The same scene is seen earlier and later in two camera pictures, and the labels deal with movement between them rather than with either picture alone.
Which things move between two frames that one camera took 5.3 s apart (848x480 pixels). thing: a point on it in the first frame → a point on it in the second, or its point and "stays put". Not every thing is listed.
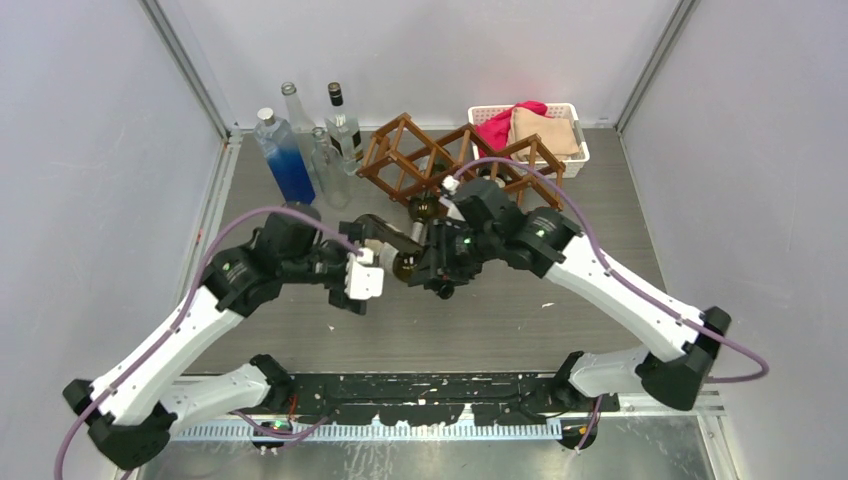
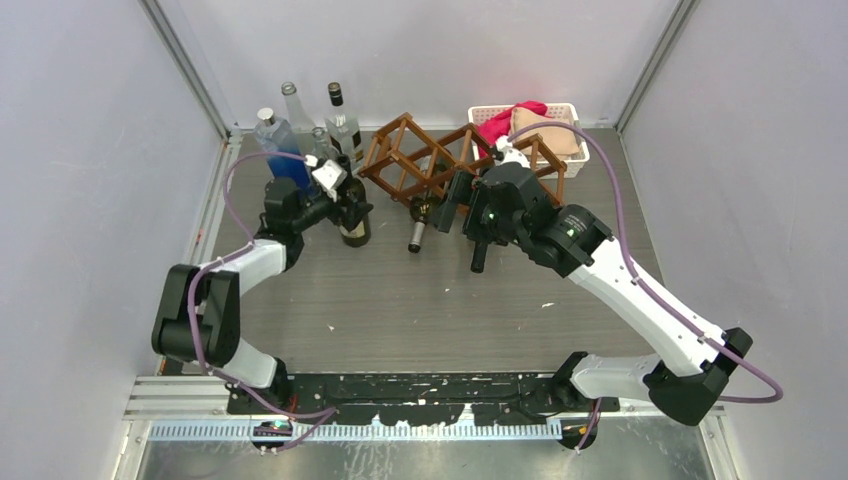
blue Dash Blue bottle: (285, 158) stays put
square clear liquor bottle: (344, 132) stays put
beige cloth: (556, 133) stays put
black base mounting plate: (440, 398) stays put
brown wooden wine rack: (402, 160) stays put
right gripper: (438, 267) → (462, 191)
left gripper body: (338, 268) → (321, 207)
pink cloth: (496, 129) stays put
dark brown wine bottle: (406, 266) → (355, 191)
